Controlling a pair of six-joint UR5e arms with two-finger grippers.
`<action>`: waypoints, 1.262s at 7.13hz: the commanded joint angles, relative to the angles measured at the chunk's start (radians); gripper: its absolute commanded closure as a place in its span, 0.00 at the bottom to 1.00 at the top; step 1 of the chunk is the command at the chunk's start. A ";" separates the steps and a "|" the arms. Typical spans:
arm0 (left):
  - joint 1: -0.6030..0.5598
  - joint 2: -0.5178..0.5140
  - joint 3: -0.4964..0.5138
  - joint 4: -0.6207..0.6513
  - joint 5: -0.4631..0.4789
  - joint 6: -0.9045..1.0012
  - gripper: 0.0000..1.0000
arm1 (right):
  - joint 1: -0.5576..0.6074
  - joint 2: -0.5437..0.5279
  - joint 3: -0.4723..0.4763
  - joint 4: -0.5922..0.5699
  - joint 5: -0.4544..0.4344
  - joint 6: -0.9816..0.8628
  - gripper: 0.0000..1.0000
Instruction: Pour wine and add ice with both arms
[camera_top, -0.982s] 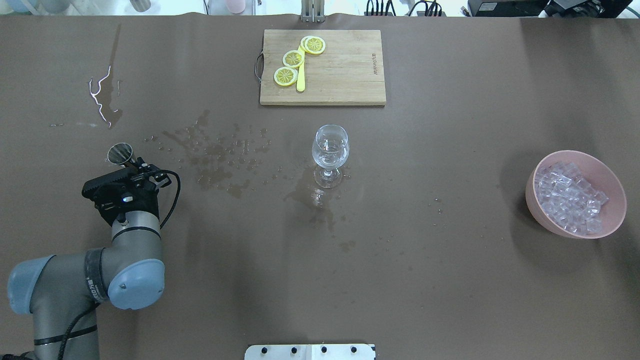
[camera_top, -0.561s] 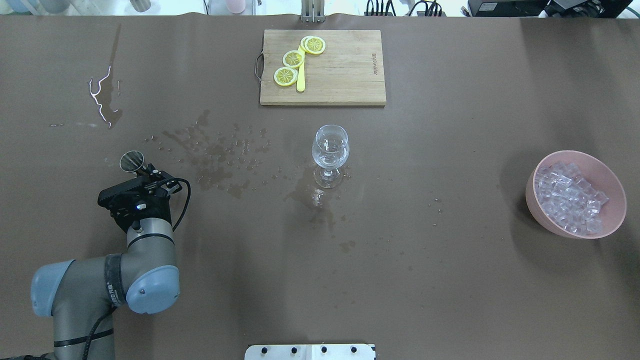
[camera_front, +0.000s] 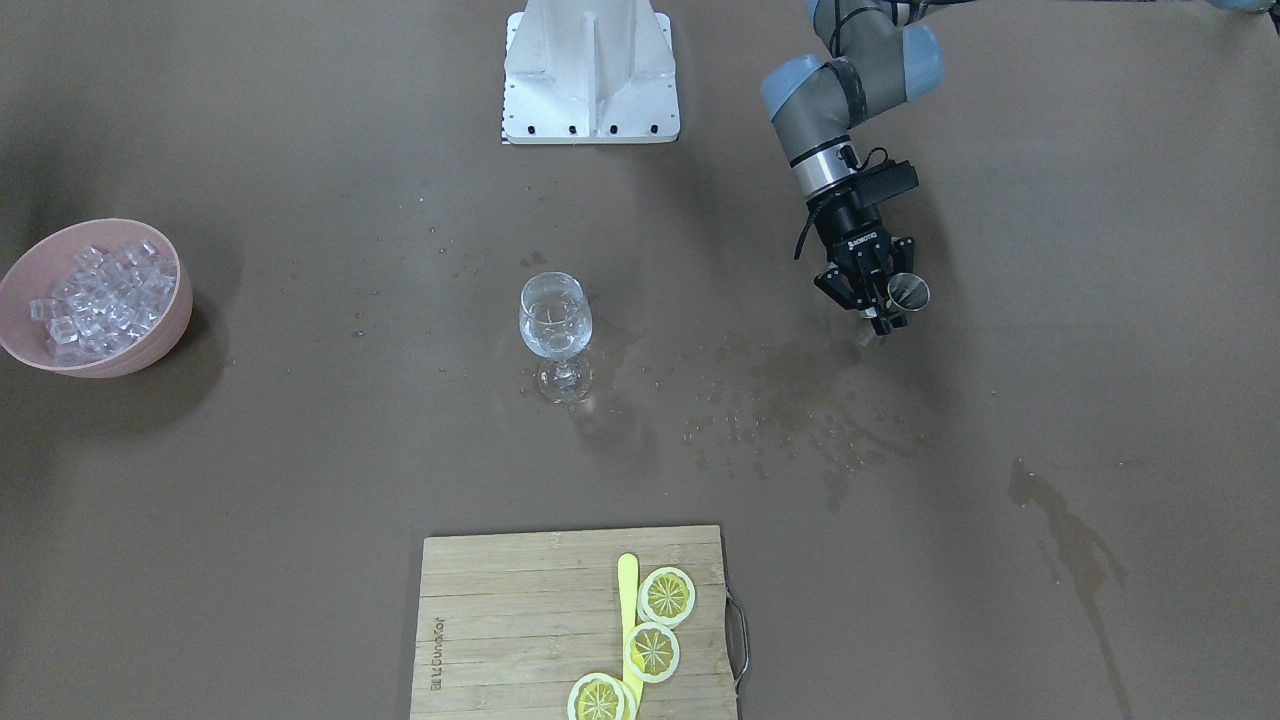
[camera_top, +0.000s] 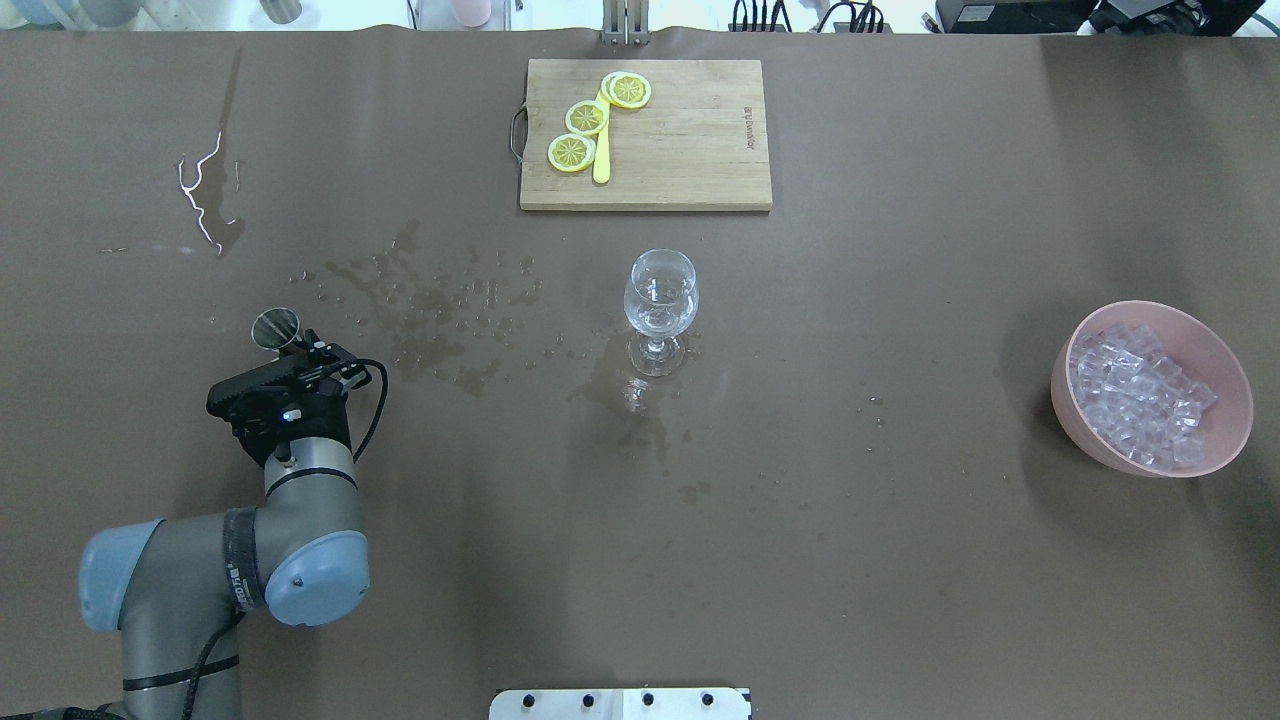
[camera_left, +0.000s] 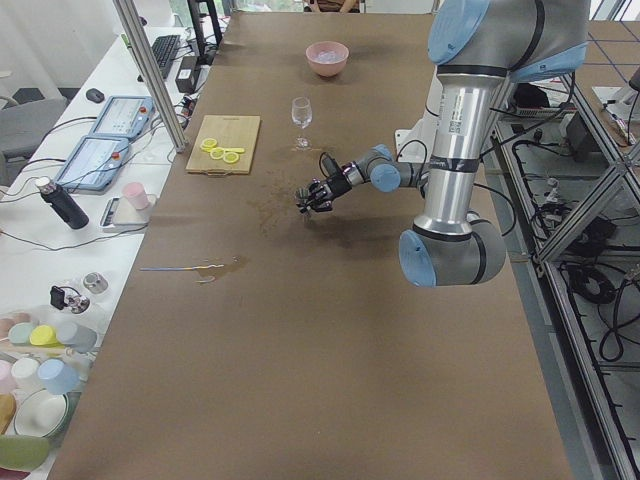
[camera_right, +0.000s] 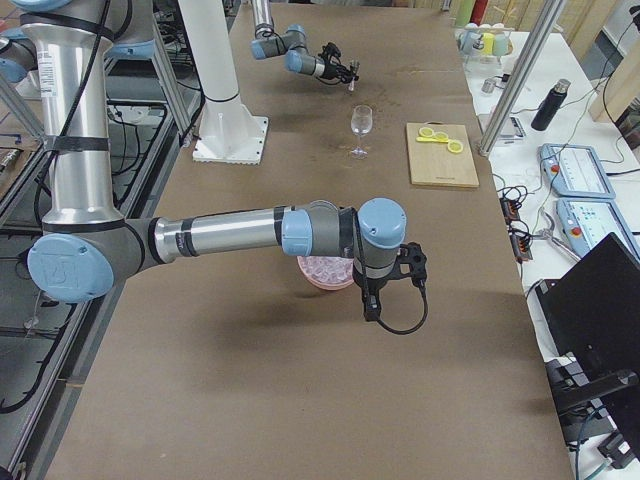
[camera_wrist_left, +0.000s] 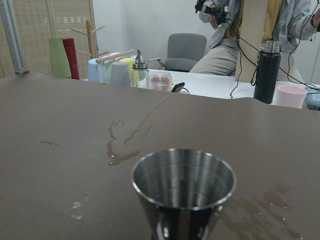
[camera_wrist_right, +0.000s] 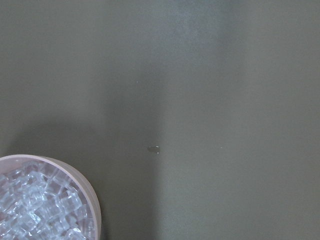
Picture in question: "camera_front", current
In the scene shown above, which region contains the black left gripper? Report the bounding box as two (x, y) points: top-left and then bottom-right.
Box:
(812, 192), (916, 336)

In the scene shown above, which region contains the steel cocktail jigger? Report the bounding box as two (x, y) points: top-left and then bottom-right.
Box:
(855, 272), (931, 347)

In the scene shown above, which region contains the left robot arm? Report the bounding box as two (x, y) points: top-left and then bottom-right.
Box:
(760, 1), (1277, 336)

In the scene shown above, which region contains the clear wine glass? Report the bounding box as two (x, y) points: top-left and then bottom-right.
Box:
(518, 272), (593, 404)

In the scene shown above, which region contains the pile of clear ice cubes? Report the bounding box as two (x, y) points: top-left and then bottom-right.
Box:
(28, 240), (179, 366)

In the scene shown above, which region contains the yellow plastic stick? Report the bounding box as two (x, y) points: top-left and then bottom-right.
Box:
(617, 553), (644, 719)

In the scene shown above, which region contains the lemon slice far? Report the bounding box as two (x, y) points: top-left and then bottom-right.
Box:
(636, 566), (698, 629)

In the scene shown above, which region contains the lemon slice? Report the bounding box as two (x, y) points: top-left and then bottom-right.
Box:
(636, 566), (698, 629)
(623, 623), (681, 684)
(564, 673), (637, 720)

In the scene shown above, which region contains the lemon slice middle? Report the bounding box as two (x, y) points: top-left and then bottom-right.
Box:
(623, 623), (681, 684)

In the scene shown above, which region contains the bamboo cutting board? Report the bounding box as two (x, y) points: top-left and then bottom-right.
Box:
(410, 525), (740, 719)

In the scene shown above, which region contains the lemon slice near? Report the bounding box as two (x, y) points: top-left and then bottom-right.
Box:
(564, 673), (637, 720)

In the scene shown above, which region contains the pink bowl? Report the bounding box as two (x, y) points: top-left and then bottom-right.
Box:
(1, 218), (193, 379)

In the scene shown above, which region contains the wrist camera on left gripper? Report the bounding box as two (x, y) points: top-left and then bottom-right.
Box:
(852, 159), (919, 208)

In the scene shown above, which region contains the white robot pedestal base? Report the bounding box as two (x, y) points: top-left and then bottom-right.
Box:
(500, 1), (681, 145)

